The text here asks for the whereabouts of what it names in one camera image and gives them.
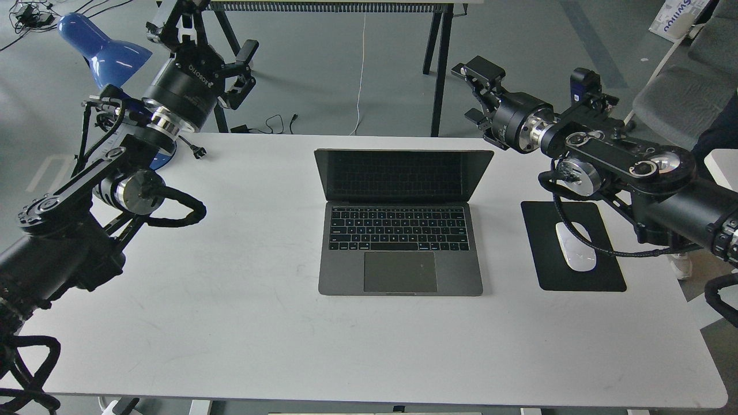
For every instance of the white computer mouse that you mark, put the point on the white computer mouse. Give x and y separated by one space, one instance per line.
578 255

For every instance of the black mouse pad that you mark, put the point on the black mouse pad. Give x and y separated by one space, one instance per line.
552 272

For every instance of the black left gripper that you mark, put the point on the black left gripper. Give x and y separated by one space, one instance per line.
187 84

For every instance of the grey laptop computer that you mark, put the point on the grey laptop computer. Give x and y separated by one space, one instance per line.
398 222

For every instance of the white printed box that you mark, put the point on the white printed box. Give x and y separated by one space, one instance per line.
675 18

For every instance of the blue desk lamp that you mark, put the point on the blue desk lamp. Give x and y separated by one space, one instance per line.
111 62

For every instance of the black background table frame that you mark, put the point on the black background table frame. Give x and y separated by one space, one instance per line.
438 43

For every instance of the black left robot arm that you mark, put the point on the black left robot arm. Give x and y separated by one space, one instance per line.
75 236

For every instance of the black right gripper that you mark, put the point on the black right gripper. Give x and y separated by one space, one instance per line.
510 120

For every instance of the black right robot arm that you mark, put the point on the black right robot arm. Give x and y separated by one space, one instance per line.
654 187

